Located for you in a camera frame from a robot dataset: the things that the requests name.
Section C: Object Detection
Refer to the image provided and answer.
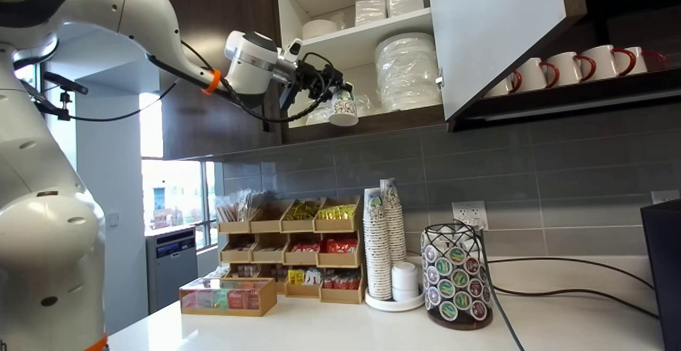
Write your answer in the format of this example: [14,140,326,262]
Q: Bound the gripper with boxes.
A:
[296,62,354,104]

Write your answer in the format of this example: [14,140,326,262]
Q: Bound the stack of plates in plastic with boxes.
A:
[374,32,443,113]

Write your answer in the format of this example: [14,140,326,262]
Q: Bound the black appliance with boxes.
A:
[640,199,681,351]

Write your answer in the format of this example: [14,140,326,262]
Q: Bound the white cabinet door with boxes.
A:
[425,0,587,123]

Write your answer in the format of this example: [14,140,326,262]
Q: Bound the white upper cabinet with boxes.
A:
[276,0,587,145]

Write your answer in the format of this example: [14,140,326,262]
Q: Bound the black wire pod holder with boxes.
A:
[420,223,494,331]

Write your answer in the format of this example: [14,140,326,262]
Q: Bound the camera on mount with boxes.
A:
[20,71,89,123]

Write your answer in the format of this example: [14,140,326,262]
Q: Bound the white wall socket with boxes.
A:
[650,189,681,206]
[452,200,489,231]

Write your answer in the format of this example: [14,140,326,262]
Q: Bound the clear plastic bag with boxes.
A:
[353,94,379,118]
[305,100,331,126]

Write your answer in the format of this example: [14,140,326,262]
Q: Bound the dark open wall shelf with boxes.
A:
[447,0,681,132]

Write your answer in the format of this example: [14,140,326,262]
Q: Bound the black cable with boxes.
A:
[492,285,661,321]
[486,257,656,290]
[471,228,528,351]

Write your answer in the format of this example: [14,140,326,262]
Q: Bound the wooden condiment organizer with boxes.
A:
[217,196,367,305]

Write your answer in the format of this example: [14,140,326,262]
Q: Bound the stack of white cup lids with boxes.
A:
[391,261,420,303]

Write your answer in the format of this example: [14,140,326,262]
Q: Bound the wooden tea box with clear lid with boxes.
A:
[179,277,278,317]

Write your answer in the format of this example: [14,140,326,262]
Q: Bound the heap of yellow and white packets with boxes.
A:
[287,268,323,287]

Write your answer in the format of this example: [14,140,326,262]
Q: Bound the window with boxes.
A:
[139,93,219,249]

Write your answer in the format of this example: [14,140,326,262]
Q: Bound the stack of white bowls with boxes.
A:
[302,19,339,41]

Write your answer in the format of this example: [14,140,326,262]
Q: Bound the dark wood upper cabinet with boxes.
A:
[154,0,283,161]

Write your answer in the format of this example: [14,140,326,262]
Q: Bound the grey waste bin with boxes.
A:
[145,227,199,315]

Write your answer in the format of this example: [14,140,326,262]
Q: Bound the white mug with red handle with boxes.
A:
[513,57,561,93]
[622,46,669,76]
[579,45,637,82]
[545,51,597,87]
[484,70,524,98]

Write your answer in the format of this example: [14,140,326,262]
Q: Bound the stack of printed paper cups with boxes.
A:
[363,187,394,301]
[379,177,408,265]

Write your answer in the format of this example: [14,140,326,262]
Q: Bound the bundle of wrapped stir sticks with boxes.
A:
[215,189,262,223]

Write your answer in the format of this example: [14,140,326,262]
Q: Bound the two printed paper cups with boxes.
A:
[328,87,359,128]

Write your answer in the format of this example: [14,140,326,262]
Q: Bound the white round tray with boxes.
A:
[364,286,426,313]

